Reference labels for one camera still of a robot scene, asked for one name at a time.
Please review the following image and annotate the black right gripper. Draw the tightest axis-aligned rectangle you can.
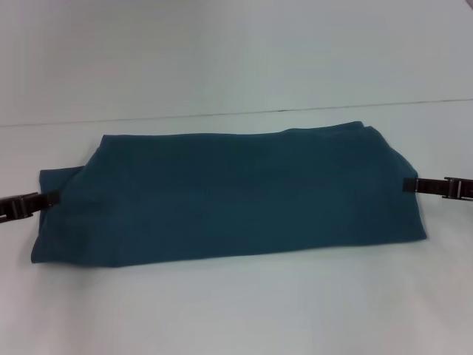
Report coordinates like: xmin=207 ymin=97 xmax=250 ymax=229
xmin=402 ymin=176 xmax=473 ymax=203

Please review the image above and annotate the teal t-shirt with FREE print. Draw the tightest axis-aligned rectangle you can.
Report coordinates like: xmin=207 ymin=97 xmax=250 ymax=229
xmin=31 ymin=120 xmax=429 ymax=269

